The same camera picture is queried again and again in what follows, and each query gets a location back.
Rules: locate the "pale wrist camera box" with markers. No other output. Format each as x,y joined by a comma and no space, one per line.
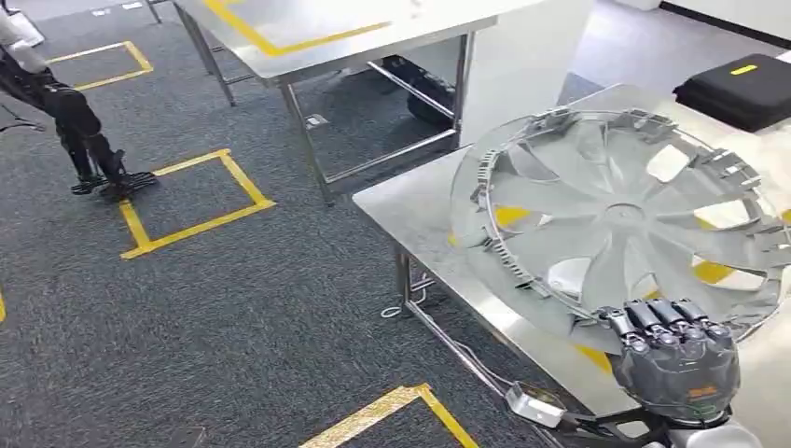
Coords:
534,407

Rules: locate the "steel bench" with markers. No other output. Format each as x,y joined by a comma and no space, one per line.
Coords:
321,25
420,204

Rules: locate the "yellow floor tape square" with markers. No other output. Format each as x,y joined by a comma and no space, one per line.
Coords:
247,185
371,414
139,62

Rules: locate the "black camera bracket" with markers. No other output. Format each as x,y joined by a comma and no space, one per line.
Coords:
609,426

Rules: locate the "black tyre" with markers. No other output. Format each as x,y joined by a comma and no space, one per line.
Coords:
426,93

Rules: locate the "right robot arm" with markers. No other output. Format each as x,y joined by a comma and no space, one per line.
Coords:
723,438

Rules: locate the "clear plastic bag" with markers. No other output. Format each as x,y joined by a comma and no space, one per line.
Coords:
464,216

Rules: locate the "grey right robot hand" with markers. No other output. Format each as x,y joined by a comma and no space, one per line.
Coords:
677,371

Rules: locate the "black case with yellow label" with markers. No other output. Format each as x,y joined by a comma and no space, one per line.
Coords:
735,93

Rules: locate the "grey plastic wheel cover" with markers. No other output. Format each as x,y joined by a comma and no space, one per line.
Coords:
618,216

